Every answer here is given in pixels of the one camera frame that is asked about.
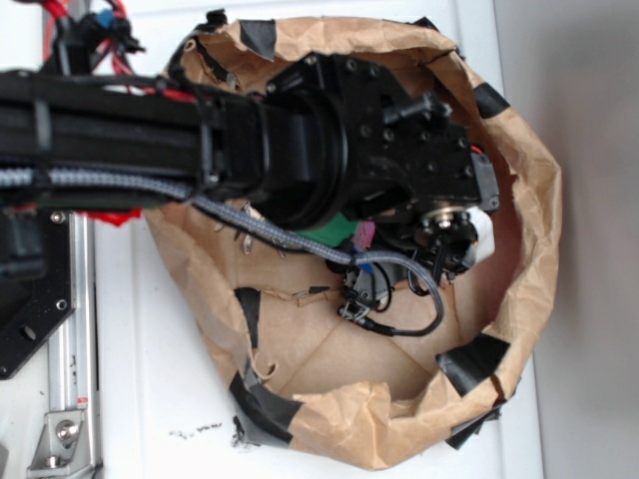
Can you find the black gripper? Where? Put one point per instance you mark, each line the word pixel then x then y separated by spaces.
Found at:
pixel 347 140

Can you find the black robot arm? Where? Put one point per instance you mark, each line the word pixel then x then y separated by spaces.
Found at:
pixel 111 144

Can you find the green rectangular block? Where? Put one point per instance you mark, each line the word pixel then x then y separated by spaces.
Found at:
pixel 333 233

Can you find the silver key bunch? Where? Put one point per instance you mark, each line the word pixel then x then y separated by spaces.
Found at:
pixel 246 239

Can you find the brown paper bag bin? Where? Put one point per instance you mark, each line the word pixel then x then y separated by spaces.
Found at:
pixel 302 377

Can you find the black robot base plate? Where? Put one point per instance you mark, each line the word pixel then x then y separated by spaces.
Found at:
pixel 37 288

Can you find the aluminium extrusion rail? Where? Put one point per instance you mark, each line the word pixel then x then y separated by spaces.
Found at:
pixel 73 350

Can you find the metal corner bracket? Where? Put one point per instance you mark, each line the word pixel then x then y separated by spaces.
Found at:
pixel 63 449

